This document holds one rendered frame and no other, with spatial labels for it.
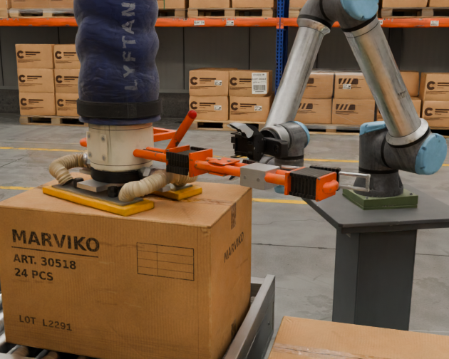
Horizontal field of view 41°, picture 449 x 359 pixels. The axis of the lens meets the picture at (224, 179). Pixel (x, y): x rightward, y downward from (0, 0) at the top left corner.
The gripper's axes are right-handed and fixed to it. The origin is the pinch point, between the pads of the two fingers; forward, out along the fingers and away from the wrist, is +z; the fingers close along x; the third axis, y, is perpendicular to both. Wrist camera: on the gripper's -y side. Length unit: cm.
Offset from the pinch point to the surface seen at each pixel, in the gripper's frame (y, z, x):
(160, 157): 9.6, 17.0, 0.3
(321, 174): -35.6, 15.2, 2.1
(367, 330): -28, -29, -54
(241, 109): 429, -575, -76
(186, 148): 5.8, 11.4, 2.1
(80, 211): 23.2, 31.9, -13.0
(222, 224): -6.3, 11.9, -15.4
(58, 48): 672, -439, 10
